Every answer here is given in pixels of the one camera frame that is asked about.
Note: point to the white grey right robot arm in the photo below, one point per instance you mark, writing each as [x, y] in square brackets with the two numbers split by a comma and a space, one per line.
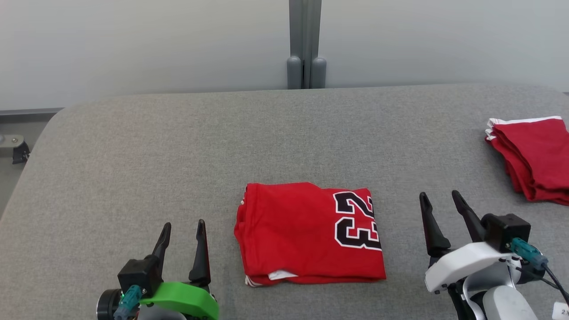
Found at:
[502, 304]

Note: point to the black caster foot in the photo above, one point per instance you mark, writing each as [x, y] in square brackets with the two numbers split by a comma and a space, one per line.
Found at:
[20, 153]

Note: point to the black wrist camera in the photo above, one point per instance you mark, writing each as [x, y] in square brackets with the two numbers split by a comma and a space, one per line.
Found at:
[506, 229]
[140, 273]

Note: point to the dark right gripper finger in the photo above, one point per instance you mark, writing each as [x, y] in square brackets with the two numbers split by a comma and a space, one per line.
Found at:
[433, 233]
[469, 218]

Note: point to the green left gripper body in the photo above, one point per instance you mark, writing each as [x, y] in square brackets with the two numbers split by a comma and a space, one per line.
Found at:
[182, 300]

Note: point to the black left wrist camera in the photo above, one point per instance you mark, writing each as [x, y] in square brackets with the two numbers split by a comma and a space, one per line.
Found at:
[140, 273]

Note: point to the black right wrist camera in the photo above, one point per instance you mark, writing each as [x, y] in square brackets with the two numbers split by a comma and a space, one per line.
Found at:
[506, 229]

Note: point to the grey metal partition post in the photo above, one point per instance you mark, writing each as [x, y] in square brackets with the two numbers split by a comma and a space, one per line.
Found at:
[296, 40]
[316, 40]

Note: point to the red jersey with number 23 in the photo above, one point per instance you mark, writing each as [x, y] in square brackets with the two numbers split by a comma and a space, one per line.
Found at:
[293, 231]

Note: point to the red shorts with white trim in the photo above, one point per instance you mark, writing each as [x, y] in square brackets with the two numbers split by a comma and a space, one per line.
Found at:
[533, 155]

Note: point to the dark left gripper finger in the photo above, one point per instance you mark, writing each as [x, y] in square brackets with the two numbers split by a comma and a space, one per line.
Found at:
[201, 262]
[162, 242]

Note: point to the white paper tag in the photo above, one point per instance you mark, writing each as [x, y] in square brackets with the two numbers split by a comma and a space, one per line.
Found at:
[561, 311]

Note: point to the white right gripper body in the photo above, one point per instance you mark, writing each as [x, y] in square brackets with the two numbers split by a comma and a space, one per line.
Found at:
[466, 264]

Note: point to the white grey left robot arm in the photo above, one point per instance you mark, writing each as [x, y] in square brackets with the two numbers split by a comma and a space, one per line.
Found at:
[160, 313]

